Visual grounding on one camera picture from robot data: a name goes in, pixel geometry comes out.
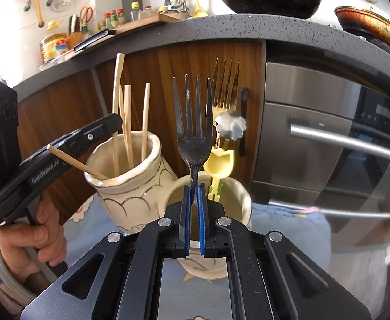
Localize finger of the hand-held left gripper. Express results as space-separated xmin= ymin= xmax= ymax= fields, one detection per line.
xmin=48 ymin=114 xmax=124 ymax=159

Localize gold fork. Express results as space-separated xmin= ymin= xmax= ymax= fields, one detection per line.
xmin=211 ymin=58 xmax=241 ymax=114

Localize brown frying pan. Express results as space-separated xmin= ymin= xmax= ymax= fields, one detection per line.
xmin=334 ymin=6 xmax=390 ymax=54

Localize wooden knife block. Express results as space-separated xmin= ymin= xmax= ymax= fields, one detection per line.
xmin=68 ymin=13 xmax=83 ymax=50

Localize black cabinet handle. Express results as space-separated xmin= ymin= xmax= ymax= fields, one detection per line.
xmin=240 ymin=87 xmax=250 ymax=157

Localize grey speckled kitchen counter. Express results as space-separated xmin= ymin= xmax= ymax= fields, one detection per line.
xmin=13 ymin=13 xmax=390 ymax=102

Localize white floral ceramic utensil holder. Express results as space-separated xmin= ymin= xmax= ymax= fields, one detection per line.
xmin=84 ymin=130 xmax=253 ymax=282

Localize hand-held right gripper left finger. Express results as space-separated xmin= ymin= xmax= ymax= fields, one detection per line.
xmin=21 ymin=185 xmax=191 ymax=320

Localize yellow labelled jar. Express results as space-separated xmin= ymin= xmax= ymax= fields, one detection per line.
xmin=41 ymin=33 xmax=70 ymax=63

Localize person's left hand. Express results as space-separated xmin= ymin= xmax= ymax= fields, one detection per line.
xmin=0 ymin=203 xmax=68 ymax=268

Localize row of spice bottles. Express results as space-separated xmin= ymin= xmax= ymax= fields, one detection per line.
xmin=97 ymin=2 xmax=169 ymax=31

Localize red handled scissors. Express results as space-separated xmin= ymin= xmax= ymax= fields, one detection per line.
xmin=79 ymin=6 xmax=95 ymax=25

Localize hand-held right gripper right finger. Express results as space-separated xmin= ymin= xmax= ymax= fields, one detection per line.
xmin=198 ymin=183 xmax=372 ymax=320

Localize black kitchen knife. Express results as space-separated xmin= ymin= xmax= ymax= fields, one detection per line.
xmin=73 ymin=29 xmax=116 ymax=53

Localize stainless steel oven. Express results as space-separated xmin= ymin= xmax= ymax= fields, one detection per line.
xmin=251 ymin=62 xmax=390 ymax=274

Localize bamboo chopstick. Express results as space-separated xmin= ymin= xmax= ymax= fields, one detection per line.
xmin=124 ymin=85 xmax=135 ymax=170
xmin=119 ymin=85 xmax=126 ymax=130
xmin=46 ymin=145 xmax=109 ymax=179
xmin=141 ymin=83 xmax=151 ymax=162

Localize yellow plastic utensil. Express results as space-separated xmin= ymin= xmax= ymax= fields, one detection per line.
xmin=202 ymin=147 xmax=236 ymax=202

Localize silver fork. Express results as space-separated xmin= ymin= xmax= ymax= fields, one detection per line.
xmin=172 ymin=75 xmax=213 ymax=187

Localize blue cartoon printed cloth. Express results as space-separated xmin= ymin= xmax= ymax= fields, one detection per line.
xmin=63 ymin=193 xmax=331 ymax=320

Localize wooden cutting board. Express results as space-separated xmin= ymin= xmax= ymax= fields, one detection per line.
xmin=113 ymin=13 xmax=189 ymax=34

